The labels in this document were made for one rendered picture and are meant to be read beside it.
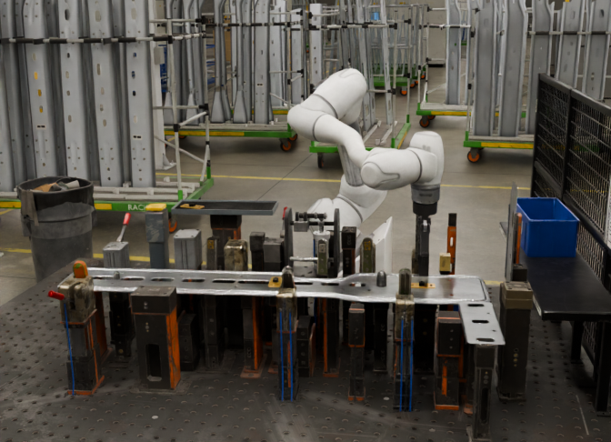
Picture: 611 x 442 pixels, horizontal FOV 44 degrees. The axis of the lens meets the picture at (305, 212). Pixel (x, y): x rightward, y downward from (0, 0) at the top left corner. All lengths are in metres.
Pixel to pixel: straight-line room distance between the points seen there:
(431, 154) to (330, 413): 0.82
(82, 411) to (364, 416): 0.84
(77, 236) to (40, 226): 0.25
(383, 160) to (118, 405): 1.09
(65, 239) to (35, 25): 2.45
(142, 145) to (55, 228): 1.79
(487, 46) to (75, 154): 4.84
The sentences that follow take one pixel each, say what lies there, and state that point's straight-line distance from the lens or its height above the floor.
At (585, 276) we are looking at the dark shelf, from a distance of 2.53.
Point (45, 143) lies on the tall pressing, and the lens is 7.14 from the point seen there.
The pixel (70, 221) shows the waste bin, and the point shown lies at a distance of 5.23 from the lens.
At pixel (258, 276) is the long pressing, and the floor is 1.00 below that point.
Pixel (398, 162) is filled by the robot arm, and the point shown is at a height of 1.43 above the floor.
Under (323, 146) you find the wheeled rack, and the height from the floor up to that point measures 0.27.
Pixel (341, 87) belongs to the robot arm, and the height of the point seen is 1.58.
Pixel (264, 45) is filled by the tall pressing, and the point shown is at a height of 1.33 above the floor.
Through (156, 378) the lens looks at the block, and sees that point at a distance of 2.48.
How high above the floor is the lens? 1.87
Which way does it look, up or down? 16 degrees down
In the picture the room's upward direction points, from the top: 1 degrees counter-clockwise
